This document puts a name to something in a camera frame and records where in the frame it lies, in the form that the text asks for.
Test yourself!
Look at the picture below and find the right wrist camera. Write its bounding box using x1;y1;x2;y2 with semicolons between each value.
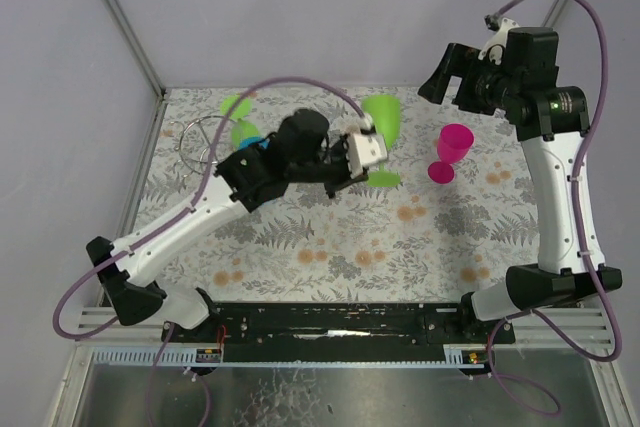
478;14;520;66

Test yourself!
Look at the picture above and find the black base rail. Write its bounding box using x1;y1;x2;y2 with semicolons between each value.
162;302;515;353

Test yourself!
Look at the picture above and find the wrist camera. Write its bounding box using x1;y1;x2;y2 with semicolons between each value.
345;132;388;179
478;14;520;66

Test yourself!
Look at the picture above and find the left aluminium frame post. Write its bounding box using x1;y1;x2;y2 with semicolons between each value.
73;0;167;99

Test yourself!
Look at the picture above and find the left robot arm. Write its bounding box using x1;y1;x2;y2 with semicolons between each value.
87;109;388;329

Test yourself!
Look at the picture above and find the green wine glass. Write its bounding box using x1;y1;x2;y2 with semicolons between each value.
218;98;263;150
362;94;401;188

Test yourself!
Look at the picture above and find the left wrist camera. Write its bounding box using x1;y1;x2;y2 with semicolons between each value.
345;132;388;179

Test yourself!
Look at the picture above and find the floral tablecloth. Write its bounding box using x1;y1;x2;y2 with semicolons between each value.
158;87;538;302

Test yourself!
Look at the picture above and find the white cable duct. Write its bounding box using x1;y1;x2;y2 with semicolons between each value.
94;344;488;368

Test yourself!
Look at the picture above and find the pink wine glass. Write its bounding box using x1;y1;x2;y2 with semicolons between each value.
427;123;475;185

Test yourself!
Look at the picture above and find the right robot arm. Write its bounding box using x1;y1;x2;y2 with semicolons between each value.
418;27;622;324

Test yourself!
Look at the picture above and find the blue wine glass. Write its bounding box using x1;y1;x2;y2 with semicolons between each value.
237;136;269;150

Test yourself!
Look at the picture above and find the chrome wine glass rack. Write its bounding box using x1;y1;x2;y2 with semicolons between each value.
170;115;222;177

